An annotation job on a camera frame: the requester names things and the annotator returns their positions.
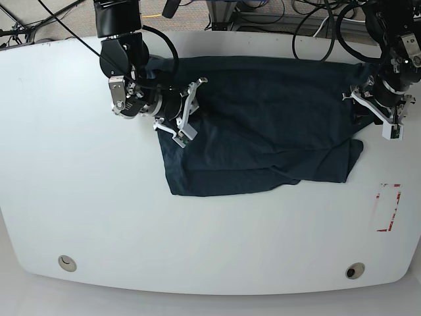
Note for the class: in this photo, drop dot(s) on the left table cable grommet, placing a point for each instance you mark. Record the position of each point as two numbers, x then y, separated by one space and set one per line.
67 263

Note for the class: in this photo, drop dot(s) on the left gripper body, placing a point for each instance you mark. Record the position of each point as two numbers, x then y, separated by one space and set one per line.
385 91

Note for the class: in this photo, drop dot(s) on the table cable grommet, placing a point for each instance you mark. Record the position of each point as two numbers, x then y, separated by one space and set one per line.
355 271
67 263

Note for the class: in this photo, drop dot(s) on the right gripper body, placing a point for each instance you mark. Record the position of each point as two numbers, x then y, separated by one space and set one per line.
170 109

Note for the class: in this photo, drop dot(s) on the dark blue T-shirt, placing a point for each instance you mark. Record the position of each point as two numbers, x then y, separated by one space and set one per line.
263 123

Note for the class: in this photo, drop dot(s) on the black microphone object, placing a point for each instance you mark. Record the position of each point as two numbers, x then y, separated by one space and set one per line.
170 8

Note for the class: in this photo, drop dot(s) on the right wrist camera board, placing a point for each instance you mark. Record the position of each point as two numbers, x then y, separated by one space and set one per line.
182 139

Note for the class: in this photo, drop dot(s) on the red tape rectangle marking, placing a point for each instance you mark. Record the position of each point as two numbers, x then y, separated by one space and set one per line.
385 206

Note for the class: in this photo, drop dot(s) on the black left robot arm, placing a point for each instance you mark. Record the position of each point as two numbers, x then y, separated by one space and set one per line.
395 27

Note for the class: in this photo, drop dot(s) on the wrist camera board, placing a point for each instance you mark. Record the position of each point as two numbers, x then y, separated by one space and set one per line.
182 139
392 131

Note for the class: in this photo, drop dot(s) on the right table cable grommet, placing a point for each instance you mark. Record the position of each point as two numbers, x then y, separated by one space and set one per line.
355 271

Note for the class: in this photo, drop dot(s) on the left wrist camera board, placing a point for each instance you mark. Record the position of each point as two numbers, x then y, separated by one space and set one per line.
392 131

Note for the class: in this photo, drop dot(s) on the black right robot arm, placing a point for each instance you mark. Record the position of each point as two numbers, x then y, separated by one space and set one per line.
123 50

